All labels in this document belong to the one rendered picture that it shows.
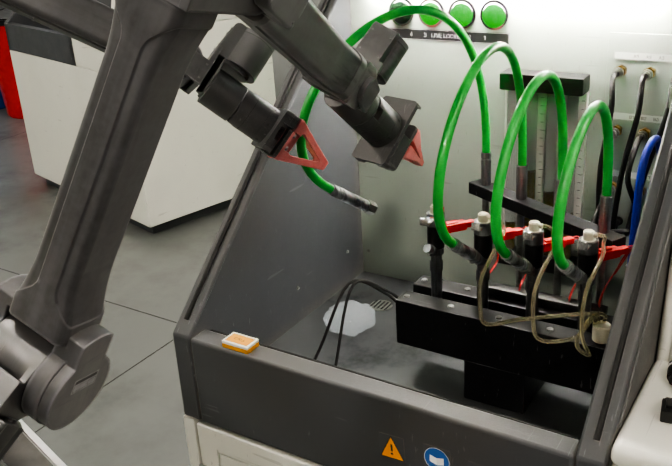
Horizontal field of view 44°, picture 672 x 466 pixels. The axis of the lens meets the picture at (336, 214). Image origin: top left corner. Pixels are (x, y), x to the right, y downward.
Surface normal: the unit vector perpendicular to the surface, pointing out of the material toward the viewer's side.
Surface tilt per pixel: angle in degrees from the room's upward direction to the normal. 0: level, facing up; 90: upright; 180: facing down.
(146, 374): 0
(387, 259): 90
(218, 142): 90
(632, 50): 90
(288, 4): 114
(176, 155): 90
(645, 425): 0
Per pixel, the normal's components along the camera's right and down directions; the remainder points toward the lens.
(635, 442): -0.06, -0.92
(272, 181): 0.84, 0.15
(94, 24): 0.34, 0.00
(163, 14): -0.39, 0.19
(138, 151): 0.80, 0.51
